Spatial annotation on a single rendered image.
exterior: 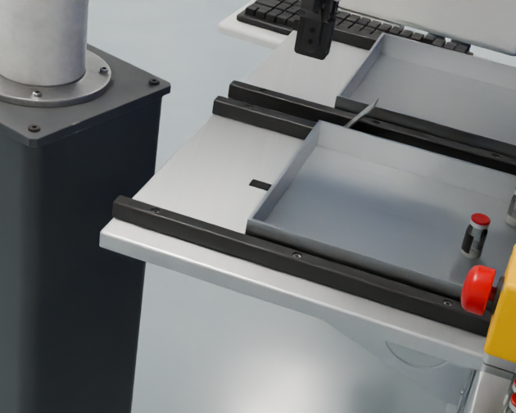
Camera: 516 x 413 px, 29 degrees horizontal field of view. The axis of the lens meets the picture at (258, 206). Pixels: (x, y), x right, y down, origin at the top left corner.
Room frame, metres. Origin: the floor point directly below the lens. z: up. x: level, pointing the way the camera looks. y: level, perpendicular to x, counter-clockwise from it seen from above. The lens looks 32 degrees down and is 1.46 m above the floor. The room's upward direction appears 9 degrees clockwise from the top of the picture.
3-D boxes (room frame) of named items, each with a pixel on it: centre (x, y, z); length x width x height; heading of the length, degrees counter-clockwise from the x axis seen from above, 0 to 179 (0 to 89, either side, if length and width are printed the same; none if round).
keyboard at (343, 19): (1.68, -0.12, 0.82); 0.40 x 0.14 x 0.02; 71
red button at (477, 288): (0.69, -0.20, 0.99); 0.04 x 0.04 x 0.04; 75
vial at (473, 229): (0.92, -0.23, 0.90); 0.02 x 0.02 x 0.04
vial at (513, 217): (1.00, -0.29, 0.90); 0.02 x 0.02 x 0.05
